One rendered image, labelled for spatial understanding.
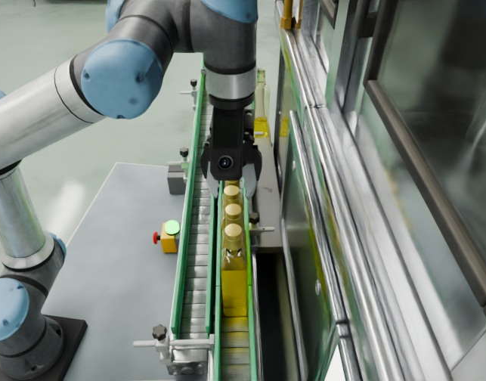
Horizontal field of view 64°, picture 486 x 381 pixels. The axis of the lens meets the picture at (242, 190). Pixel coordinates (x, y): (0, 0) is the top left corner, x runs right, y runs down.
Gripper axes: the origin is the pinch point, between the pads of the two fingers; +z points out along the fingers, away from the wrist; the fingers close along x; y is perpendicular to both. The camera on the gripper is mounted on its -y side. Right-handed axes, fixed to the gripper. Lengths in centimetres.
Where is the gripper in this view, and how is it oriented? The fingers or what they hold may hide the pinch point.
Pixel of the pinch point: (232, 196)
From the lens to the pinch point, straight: 70.9
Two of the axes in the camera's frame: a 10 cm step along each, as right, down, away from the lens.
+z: 0.0, 7.3, 6.8
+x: -10.0, -0.4, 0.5
